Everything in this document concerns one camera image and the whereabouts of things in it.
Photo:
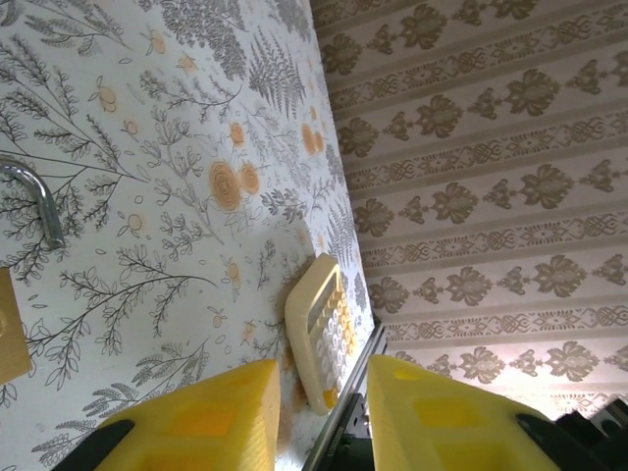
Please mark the long aluminium base rail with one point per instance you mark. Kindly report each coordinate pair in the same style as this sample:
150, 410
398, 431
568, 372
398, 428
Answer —
346, 436

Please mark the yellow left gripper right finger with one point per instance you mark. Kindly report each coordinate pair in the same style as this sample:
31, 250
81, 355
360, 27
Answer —
441, 427

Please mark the cream calculator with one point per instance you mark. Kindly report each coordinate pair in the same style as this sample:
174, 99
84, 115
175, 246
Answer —
306, 314

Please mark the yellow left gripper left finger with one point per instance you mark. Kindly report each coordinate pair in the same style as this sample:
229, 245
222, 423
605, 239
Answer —
216, 417

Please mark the brass padlock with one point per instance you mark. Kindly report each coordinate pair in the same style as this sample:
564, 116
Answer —
12, 333

